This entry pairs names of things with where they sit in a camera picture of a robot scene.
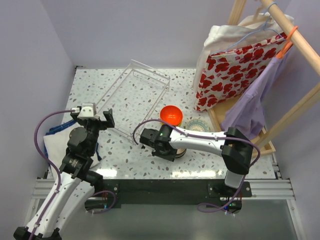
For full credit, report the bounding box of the blue wire hanger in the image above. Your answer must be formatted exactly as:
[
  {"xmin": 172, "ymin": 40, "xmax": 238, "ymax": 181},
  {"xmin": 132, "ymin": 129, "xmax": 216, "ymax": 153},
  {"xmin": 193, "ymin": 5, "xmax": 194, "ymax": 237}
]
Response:
[{"xmin": 210, "ymin": 14, "xmax": 281, "ymax": 56}]

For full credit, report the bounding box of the orange hanger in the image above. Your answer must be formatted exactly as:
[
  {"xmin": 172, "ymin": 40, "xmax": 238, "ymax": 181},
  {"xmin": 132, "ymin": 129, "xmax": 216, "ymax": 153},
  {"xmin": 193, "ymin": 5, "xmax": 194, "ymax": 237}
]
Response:
[{"xmin": 275, "ymin": 26, "xmax": 298, "ymax": 59}]

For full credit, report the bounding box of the white wire dish rack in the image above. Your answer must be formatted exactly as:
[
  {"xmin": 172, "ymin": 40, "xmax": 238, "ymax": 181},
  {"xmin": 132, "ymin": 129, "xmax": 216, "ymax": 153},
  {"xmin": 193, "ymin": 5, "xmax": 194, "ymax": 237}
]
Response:
[{"xmin": 96, "ymin": 60, "xmax": 170, "ymax": 143}]

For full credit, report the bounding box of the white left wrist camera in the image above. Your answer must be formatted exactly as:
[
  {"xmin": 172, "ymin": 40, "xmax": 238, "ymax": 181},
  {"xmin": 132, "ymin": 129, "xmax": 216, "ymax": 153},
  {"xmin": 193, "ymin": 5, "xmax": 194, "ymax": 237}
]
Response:
[{"xmin": 71, "ymin": 103, "xmax": 100, "ymax": 120}]

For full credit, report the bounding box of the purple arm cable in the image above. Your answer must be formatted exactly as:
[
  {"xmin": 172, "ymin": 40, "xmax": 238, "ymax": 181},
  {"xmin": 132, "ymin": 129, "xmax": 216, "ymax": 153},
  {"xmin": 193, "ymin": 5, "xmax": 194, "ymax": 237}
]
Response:
[
  {"xmin": 28, "ymin": 108, "xmax": 117, "ymax": 240},
  {"xmin": 132, "ymin": 118, "xmax": 261, "ymax": 213}
]

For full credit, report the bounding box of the white canvas tote bag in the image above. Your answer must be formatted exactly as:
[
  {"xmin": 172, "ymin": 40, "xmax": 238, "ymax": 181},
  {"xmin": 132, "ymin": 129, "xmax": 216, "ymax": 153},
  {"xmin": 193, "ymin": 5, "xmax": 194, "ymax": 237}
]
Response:
[{"xmin": 192, "ymin": 13, "xmax": 283, "ymax": 91}]

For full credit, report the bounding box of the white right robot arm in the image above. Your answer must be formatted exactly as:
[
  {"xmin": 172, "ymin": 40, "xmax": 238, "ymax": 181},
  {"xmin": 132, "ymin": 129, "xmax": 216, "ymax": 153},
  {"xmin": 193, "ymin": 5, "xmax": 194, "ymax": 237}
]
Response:
[{"xmin": 96, "ymin": 128, "xmax": 227, "ymax": 180}]

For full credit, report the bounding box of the white blue folded towel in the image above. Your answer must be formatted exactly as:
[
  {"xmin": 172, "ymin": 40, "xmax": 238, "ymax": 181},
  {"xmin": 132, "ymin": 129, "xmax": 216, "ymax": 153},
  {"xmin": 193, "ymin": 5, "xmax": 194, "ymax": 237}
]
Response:
[{"xmin": 43, "ymin": 118, "xmax": 103, "ymax": 171}]

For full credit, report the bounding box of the lavender shirt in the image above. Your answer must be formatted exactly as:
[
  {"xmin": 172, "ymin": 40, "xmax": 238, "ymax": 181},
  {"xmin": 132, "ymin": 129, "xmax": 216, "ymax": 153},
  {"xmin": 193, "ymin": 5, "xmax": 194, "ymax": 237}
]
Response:
[{"xmin": 220, "ymin": 49, "xmax": 290, "ymax": 140}]

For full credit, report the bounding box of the wooden clothes rack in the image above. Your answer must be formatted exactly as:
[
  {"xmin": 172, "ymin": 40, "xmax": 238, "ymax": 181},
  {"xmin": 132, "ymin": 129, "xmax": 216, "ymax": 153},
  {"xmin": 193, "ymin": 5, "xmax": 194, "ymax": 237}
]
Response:
[{"xmin": 207, "ymin": 0, "xmax": 320, "ymax": 157}]

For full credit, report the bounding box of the orange bowl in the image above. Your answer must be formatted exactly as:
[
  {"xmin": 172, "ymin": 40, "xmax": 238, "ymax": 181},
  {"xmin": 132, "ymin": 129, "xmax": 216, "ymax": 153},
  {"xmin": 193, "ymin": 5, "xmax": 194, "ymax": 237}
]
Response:
[{"xmin": 159, "ymin": 105, "xmax": 183, "ymax": 127}]

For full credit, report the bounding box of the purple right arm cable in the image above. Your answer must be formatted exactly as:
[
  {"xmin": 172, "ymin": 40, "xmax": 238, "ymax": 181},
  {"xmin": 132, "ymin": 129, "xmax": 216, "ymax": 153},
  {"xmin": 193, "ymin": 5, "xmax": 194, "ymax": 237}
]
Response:
[{"xmin": 132, "ymin": 118, "xmax": 261, "ymax": 213}]

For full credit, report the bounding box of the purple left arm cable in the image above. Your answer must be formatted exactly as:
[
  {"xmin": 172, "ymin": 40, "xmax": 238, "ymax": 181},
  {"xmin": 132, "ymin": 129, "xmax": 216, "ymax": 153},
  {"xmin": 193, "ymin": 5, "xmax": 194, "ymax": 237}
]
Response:
[{"xmin": 28, "ymin": 108, "xmax": 117, "ymax": 240}]

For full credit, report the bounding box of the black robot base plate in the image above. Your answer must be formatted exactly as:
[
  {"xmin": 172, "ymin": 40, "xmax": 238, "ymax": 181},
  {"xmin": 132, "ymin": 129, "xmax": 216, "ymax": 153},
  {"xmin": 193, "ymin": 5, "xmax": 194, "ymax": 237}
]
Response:
[{"xmin": 84, "ymin": 179, "xmax": 236, "ymax": 211}]

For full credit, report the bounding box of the white yellow dotted bowl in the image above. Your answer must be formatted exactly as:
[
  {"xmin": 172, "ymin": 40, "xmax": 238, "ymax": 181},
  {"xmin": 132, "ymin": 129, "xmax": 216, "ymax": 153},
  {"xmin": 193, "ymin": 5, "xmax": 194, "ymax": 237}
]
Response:
[{"xmin": 185, "ymin": 119, "xmax": 210, "ymax": 132}]

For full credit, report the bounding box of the red flower tote bag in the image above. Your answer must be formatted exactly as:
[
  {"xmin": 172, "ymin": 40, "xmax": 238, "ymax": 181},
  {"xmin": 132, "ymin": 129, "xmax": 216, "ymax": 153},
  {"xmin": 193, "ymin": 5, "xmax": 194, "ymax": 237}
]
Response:
[{"xmin": 194, "ymin": 32, "xmax": 287, "ymax": 112}]

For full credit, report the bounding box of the beige flower painted bowl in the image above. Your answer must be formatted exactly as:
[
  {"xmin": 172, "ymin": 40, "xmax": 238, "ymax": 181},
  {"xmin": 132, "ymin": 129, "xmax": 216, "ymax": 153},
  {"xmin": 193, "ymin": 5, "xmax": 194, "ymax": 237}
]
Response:
[{"xmin": 175, "ymin": 148, "xmax": 187, "ymax": 159}]

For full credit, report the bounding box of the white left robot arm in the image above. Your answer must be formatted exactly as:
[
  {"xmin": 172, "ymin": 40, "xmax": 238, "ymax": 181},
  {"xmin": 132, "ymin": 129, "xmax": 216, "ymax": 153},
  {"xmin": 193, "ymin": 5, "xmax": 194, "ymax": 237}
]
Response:
[{"xmin": 13, "ymin": 105, "xmax": 115, "ymax": 240}]

